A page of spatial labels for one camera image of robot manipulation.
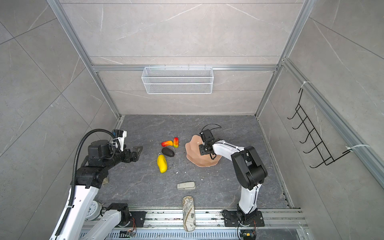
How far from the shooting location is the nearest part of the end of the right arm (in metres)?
0.71

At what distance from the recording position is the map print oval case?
0.70 metres

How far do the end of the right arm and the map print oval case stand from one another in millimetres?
256
